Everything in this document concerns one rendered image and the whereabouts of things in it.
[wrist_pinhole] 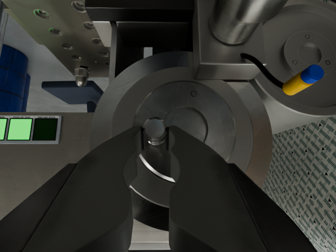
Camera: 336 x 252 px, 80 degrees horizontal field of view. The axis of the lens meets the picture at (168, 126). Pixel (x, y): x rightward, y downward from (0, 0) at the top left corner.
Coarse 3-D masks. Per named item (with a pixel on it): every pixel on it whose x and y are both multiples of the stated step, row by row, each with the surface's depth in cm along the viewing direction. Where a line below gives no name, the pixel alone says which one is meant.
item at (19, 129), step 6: (12, 120) 49; (18, 120) 49; (24, 120) 49; (30, 120) 49; (12, 126) 49; (18, 126) 49; (24, 126) 49; (30, 126) 49; (12, 132) 48; (18, 132) 48; (24, 132) 48; (12, 138) 48; (18, 138) 48; (24, 138) 48
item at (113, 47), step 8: (112, 24) 19; (112, 32) 19; (112, 40) 18; (120, 40) 20; (112, 48) 18; (120, 48) 20; (128, 48) 25; (136, 48) 32; (112, 56) 18; (120, 56) 20; (128, 56) 25; (136, 56) 32; (112, 64) 18; (120, 64) 20; (128, 64) 25; (112, 72) 18; (120, 72) 20
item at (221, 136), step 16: (176, 80) 15; (160, 96) 15; (176, 96) 15; (192, 96) 15; (208, 96) 15; (144, 112) 14; (160, 112) 14; (176, 112) 15; (192, 112) 15; (208, 112) 15; (224, 112) 15; (192, 128) 14; (208, 128) 14; (224, 128) 14; (208, 144) 14; (224, 144) 14; (144, 160) 14; (160, 160) 14; (160, 176) 14
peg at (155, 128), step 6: (150, 120) 12; (156, 120) 12; (162, 120) 12; (144, 126) 11; (150, 126) 11; (156, 126) 11; (162, 126) 11; (144, 132) 11; (150, 132) 11; (156, 132) 11; (162, 132) 11; (150, 138) 11; (156, 138) 11; (162, 138) 12; (156, 144) 14
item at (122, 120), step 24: (168, 72) 17; (192, 72) 17; (144, 96) 17; (120, 120) 16; (240, 120) 16; (240, 144) 16; (144, 168) 15; (240, 168) 16; (144, 192) 15; (168, 192) 15
